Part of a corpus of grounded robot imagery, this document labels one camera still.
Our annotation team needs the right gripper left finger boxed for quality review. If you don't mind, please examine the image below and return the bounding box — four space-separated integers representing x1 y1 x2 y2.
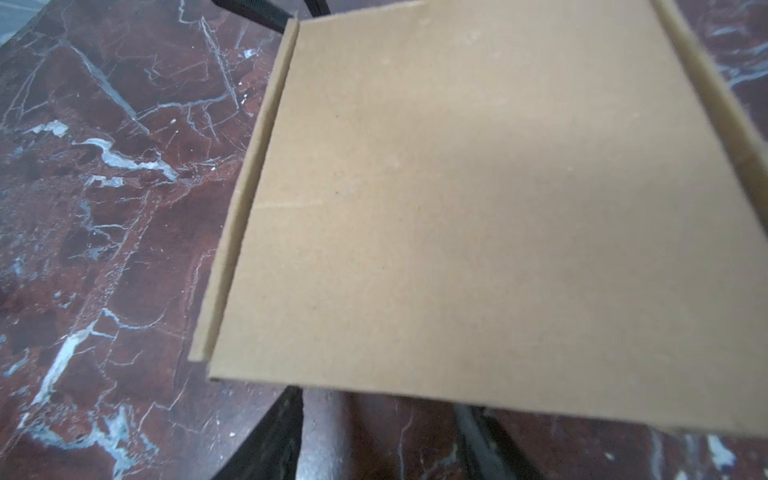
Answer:
212 386 304 480

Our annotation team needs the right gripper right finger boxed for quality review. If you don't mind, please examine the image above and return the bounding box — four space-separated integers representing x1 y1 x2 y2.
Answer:
453 404 544 480

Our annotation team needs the brown cardboard box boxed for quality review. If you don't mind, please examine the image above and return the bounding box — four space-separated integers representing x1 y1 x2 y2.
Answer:
189 1 767 436

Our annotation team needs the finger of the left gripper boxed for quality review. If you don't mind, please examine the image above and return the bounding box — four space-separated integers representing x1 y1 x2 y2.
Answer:
213 0 331 32

